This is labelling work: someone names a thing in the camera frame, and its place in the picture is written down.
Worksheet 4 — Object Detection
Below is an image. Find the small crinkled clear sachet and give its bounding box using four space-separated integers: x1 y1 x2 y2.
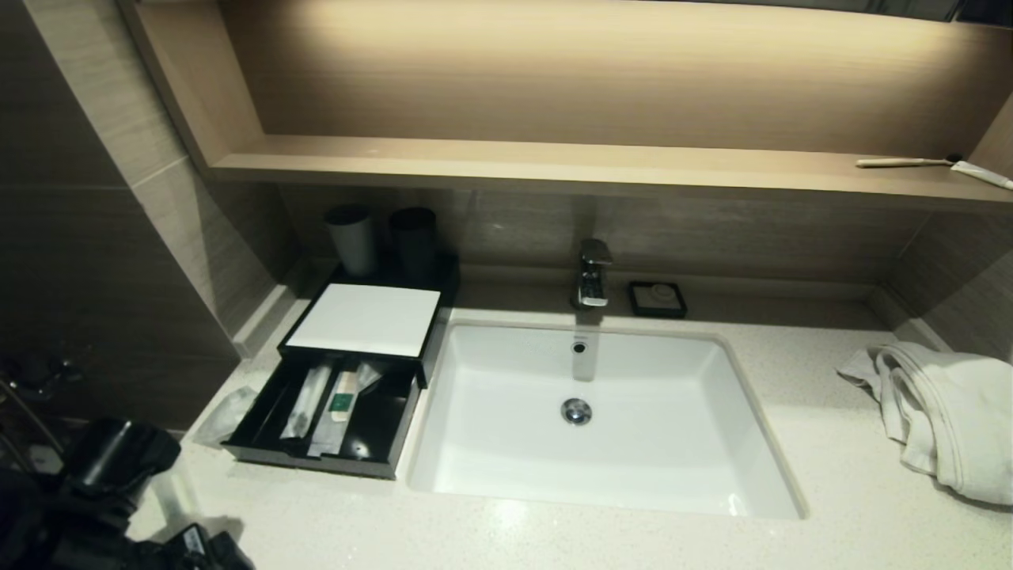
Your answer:
192 386 259 449

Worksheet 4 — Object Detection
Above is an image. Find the white toothpaste tube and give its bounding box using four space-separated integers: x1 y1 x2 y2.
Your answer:
950 159 1013 191

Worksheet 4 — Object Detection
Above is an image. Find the black cup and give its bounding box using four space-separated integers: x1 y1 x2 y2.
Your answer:
389 207 439 277

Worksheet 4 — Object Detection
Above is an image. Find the grey cup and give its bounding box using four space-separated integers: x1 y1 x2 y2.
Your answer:
325 204 378 277

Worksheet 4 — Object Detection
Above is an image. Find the chrome faucet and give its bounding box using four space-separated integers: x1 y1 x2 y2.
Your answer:
571 238 613 310

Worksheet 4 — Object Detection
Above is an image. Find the wooden wall shelf niche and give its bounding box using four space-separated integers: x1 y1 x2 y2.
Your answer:
119 0 1013 213

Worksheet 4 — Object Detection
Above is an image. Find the white crumpled towel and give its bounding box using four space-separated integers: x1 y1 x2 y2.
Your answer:
835 342 1013 506

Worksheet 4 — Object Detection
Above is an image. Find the black box drawer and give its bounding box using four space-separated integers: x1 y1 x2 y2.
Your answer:
222 354 423 481

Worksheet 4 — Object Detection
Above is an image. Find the white rectangular sink basin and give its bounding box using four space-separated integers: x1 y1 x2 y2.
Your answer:
408 319 808 521

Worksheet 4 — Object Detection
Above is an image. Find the beige toothbrush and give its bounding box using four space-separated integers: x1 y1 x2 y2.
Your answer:
855 154 962 169

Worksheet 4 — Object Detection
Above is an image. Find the small white green-labelled tube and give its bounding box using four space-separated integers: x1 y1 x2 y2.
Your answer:
330 372 359 424

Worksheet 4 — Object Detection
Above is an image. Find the clear plastic wrapper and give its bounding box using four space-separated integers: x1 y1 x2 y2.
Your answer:
307 362 385 459

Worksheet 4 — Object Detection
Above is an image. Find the black square soap dish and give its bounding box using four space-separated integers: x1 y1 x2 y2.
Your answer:
628 281 688 319

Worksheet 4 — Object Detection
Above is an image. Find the white square pad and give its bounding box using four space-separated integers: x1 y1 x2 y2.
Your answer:
285 283 442 359

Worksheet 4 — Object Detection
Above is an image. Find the long packet with green label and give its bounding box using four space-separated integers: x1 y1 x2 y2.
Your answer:
280 364 334 441

